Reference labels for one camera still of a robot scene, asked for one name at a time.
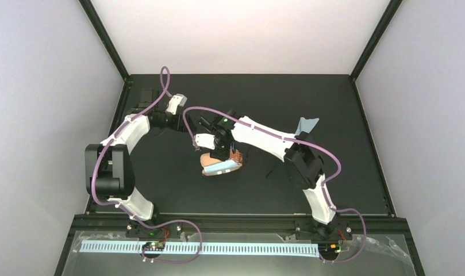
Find brown plaid glasses case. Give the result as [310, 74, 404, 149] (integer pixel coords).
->
[200, 151, 243, 176]

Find brown translucent sunglasses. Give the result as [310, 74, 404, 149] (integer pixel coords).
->
[229, 149, 243, 166]

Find light blue cleaning cloth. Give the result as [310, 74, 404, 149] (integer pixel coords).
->
[203, 159, 241, 176]

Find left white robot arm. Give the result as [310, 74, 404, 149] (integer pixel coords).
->
[84, 90, 188, 222]

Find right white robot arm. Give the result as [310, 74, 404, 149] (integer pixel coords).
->
[193, 111, 339, 241]

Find black sunglasses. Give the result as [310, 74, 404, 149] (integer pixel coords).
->
[243, 146, 279, 179]

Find left small circuit board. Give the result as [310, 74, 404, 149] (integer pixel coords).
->
[141, 241, 166, 253]

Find small circuit board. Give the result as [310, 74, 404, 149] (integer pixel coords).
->
[141, 241, 166, 253]
[322, 244, 341, 254]

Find right small circuit board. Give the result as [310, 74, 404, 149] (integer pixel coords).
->
[322, 244, 341, 254]

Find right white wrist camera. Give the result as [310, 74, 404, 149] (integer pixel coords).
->
[194, 133, 216, 150]

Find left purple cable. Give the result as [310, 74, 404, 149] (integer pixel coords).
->
[91, 66, 203, 265]

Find purple cable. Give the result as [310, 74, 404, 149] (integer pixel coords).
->
[182, 106, 367, 265]
[91, 66, 203, 265]

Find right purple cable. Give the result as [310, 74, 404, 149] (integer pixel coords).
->
[182, 106, 367, 265]

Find white slotted cable duct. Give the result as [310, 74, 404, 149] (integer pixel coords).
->
[78, 240, 319, 258]

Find black front frame rail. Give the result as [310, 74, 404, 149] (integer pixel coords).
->
[55, 212, 425, 275]

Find left black frame post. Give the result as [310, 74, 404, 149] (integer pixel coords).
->
[79, 0, 129, 82]

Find black frame post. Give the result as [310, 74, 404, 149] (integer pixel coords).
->
[349, 0, 403, 82]
[79, 0, 129, 82]

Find right black frame post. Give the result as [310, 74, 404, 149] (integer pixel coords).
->
[349, 0, 403, 82]

